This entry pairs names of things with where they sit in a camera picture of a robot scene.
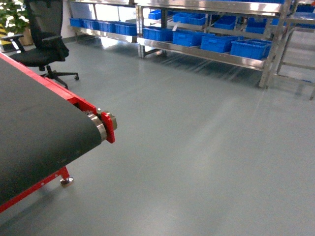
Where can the blue plastic bin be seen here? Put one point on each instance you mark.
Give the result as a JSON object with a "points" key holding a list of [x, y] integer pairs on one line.
{"points": [[189, 38], [158, 34], [219, 44]]}

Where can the green potted plant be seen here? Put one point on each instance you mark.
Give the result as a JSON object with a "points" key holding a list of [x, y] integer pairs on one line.
{"points": [[14, 20]]}

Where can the steel shelf rack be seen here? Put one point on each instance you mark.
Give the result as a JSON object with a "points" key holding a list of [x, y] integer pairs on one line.
{"points": [[252, 34]]}

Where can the red conveyor frame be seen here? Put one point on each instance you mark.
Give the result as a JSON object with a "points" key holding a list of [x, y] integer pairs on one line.
{"points": [[43, 128]]}

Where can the black office chair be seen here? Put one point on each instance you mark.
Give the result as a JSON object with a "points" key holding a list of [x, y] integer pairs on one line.
{"points": [[46, 19]]}

